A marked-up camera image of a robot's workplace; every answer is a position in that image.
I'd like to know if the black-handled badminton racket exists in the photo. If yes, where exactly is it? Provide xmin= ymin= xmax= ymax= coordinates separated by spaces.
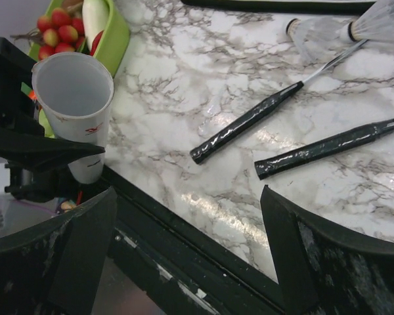
xmin=254 ymin=118 xmax=394 ymax=180
xmin=190 ymin=39 xmax=368 ymax=165

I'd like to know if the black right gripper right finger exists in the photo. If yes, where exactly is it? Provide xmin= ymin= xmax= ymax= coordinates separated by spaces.
xmin=260 ymin=186 xmax=394 ymax=314

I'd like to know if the white shuttlecock tube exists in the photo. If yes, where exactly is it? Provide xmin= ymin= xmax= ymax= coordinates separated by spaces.
xmin=31 ymin=51 xmax=115 ymax=184

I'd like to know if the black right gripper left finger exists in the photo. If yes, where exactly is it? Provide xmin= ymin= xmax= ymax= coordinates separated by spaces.
xmin=0 ymin=188 xmax=117 ymax=314

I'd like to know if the white plastic shuttlecock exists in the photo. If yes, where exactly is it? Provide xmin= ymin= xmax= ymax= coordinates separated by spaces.
xmin=339 ymin=0 xmax=394 ymax=43
xmin=284 ymin=17 xmax=343 ymax=63

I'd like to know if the black sport racket bag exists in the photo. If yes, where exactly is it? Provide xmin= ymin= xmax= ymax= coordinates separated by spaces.
xmin=181 ymin=0 xmax=375 ymax=15

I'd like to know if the white radish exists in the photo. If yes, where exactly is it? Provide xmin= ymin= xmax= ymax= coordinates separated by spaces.
xmin=82 ymin=0 xmax=109 ymax=51

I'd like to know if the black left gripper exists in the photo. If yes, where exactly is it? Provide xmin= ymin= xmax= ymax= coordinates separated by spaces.
xmin=0 ymin=37 xmax=104 ymax=202

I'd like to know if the green vegetable tray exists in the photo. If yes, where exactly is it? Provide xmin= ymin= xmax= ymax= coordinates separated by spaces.
xmin=28 ymin=0 xmax=131 ymax=78

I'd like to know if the red cherry tomato bunch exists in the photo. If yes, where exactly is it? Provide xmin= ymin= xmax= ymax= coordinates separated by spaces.
xmin=37 ymin=6 xmax=86 ymax=60

